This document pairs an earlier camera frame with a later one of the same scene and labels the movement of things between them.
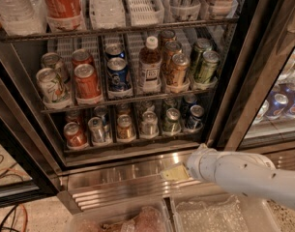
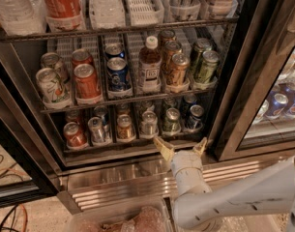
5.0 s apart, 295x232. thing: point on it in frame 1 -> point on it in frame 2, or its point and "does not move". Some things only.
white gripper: (199, 163) -> (185, 160)
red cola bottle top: (63, 8) does not move
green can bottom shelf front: (172, 123) does not move
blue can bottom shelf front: (195, 122) does not move
